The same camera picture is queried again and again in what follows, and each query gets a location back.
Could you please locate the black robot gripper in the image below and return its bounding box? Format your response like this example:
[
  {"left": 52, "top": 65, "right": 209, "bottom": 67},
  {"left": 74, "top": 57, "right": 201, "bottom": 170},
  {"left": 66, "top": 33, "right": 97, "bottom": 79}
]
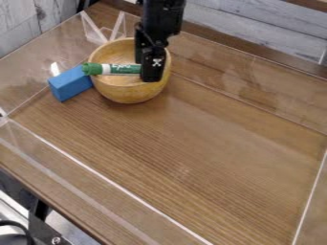
[{"left": 133, "top": 0, "right": 186, "bottom": 82}]

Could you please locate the green white dry-erase marker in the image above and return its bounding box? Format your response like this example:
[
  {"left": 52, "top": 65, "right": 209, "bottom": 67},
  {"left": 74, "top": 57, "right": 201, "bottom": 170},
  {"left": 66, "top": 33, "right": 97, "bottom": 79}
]
[{"left": 81, "top": 62, "right": 141, "bottom": 76}]

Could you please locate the brown wooden bowl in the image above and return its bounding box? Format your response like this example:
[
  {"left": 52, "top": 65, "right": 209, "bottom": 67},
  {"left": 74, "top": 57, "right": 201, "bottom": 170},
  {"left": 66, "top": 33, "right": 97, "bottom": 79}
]
[{"left": 86, "top": 37, "right": 170, "bottom": 104}]

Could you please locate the blue rectangular block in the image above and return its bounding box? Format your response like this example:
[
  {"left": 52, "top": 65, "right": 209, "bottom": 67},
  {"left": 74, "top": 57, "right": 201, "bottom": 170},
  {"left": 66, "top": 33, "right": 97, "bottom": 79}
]
[{"left": 46, "top": 65, "right": 93, "bottom": 102}]

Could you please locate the black table leg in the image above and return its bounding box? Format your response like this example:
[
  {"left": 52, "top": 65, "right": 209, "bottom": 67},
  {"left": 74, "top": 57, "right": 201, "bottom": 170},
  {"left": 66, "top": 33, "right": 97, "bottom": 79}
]
[{"left": 33, "top": 199, "right": 49, "bottom": 221}]

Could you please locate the clear acrylic corner bracket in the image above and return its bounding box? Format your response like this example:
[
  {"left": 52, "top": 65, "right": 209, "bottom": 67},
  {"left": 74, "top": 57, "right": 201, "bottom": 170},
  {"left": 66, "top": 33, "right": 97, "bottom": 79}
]
[{"left": 80, "top": 11, "right": 126, "bottom": 45}]

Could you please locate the clear acrylic tray wall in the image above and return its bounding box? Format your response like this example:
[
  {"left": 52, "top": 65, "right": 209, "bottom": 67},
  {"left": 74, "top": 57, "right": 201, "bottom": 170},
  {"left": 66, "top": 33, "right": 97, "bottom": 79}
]
[{"left": 0, "top": 108, "right": 213, "bottom": 245}]

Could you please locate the black cable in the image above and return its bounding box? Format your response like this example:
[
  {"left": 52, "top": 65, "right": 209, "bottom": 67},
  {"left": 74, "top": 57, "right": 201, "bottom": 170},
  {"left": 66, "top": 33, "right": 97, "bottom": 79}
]
[{"left": 0, "top": 219, "right": 36, "bottom": 245}]

